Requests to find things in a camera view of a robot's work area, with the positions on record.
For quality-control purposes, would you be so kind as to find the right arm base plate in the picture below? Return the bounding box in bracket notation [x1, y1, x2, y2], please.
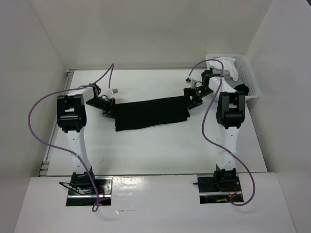
[193, 176, 244, 204]

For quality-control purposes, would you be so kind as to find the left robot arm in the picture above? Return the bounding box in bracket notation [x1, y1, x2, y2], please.
[56, 84, 116, 194]

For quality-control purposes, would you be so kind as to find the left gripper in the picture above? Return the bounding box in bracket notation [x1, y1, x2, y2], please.
[85, 98, 121, 120]

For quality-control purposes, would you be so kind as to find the black tank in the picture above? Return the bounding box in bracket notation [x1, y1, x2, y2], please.
[234, 84, 250, 96]
[112, 96, 190, 132]

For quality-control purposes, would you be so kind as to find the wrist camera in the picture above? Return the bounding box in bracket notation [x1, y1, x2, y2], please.
[106, 88, 119, 96]
[186, 77, 197, 88]

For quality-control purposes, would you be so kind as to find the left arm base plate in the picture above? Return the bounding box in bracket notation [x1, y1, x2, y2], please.
[64, 176, 113, 207]

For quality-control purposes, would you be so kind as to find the white tank top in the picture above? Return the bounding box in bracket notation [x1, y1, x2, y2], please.
[208, 57, 239, 82]

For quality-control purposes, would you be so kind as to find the grey tank top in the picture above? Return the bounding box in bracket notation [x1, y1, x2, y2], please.
[225, 74, 244, 88]

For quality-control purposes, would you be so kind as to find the black tank top in basket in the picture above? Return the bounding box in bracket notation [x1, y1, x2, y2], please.
[234, 84, 250, 96]

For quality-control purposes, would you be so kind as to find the white plastic laundry basket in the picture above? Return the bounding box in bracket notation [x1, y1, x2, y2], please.
[206, 53, 260, 101]

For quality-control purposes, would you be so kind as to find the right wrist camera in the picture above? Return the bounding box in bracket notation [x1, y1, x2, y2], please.
[186, 77, 197, 88]

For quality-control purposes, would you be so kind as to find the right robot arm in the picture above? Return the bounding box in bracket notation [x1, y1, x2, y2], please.
[184, 69, 245, 192]

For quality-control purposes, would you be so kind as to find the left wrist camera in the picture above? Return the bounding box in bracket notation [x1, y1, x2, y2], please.
[106, 88, 119, 96]

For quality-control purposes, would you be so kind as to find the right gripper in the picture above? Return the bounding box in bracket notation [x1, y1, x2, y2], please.
[181, 86, 213, 111]

